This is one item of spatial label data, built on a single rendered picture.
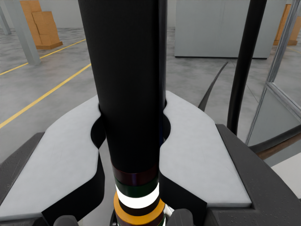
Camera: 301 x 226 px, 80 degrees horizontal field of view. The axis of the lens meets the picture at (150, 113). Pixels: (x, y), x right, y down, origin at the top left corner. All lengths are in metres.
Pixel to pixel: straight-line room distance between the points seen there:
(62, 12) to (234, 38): 11.44
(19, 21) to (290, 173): 6.16
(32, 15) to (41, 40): 0.82
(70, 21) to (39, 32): 6.14
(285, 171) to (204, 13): 5.18
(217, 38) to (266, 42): 1.26
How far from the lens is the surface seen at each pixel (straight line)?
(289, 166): 0.55
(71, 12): 14.26
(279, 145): 0.29
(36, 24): 8.46
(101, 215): 1.82
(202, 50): 5.70
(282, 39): 1.53
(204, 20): 5.56
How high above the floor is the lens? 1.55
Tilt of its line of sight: 32 degrees down
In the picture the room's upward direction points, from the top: 2 degrees counter-clockwise
